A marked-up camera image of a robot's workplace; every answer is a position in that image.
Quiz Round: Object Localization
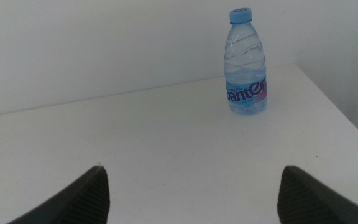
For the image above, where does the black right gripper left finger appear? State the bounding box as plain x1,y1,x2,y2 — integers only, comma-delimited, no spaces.
7,165,111,224

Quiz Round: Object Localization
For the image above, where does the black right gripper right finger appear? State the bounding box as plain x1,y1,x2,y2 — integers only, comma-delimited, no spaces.
277,165,358,224

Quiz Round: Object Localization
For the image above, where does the clear water bottle blue cap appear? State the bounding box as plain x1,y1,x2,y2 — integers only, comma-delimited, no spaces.
224,7,268,116

